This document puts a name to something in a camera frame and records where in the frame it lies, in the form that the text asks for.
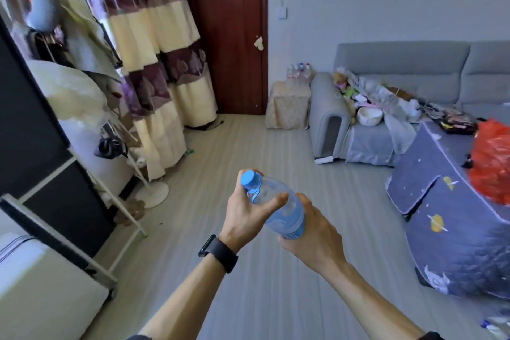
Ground cluster of white cap bottles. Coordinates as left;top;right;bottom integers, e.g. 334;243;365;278
286;63;313;83

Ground black shoulder bag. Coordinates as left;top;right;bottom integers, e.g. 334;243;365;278
95;124;128;160

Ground dark red door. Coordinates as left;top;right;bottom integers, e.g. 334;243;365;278
171;0;268;115

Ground person's right forearm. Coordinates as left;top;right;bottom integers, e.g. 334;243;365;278
322;262;425;340

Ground large blue handle water bottle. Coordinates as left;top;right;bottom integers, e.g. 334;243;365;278
240;169;307;240

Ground cream and purple curtain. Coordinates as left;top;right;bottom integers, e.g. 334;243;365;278
67;0;219;181

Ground hanging white garment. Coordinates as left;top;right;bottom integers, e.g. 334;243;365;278
25;5;124;129

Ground patterned cloth covered stool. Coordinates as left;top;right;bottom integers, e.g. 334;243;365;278
265;80;312;131

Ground black smartwatch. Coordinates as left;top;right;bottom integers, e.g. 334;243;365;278
198;234;240;275

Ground grey sofa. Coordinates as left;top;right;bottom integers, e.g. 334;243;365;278
309;40;510;167

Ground person's right hand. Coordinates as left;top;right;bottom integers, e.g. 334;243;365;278
277;192;347;277

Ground red plastic bag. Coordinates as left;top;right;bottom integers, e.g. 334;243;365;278
466;118;510;206

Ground person's left hand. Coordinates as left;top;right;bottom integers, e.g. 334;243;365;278
218;169;290;255

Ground pile of white clothes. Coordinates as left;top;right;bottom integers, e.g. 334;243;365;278
333;66;423;155

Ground person's left forearm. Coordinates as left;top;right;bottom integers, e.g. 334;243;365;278
137;254;228;340

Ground tall black panel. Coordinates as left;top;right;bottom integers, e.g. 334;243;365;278
0;13;116;269

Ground white bowl on sofa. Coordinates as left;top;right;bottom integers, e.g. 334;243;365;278
356;106;384;128

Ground white metal stand frame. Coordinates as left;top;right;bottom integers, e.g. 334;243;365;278
0;148;148;291

